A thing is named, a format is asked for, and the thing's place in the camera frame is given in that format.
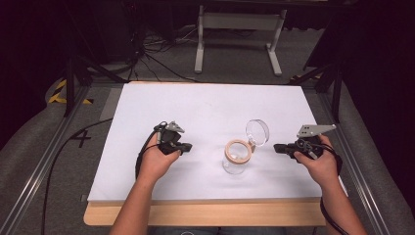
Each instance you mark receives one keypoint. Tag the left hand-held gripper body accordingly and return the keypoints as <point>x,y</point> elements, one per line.
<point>170,136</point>

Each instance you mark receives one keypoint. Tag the aluminium floor rail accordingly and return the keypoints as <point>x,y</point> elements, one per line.
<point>36,169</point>
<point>355,163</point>

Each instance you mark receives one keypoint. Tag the white metal stand frame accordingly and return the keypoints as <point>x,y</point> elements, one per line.
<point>239,21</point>

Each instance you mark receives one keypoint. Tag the person's right hand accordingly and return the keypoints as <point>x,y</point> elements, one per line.
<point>321,166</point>

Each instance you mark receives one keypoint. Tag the wooden table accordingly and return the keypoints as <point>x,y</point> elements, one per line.
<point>208,213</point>

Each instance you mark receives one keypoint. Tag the glass jar with wooden rim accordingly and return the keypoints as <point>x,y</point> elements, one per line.
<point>237,158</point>

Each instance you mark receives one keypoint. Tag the black tripod stand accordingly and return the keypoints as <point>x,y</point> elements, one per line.
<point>70,71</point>
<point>336,84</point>

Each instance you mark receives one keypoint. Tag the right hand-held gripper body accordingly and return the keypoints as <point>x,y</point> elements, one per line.
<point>310,138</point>

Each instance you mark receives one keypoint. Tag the white table mat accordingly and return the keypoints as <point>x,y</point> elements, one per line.
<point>208,107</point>

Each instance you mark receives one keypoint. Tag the person's left hand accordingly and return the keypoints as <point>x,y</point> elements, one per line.
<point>156,163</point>

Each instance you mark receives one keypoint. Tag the round glass jar lid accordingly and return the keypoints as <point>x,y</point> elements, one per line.
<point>257,132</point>

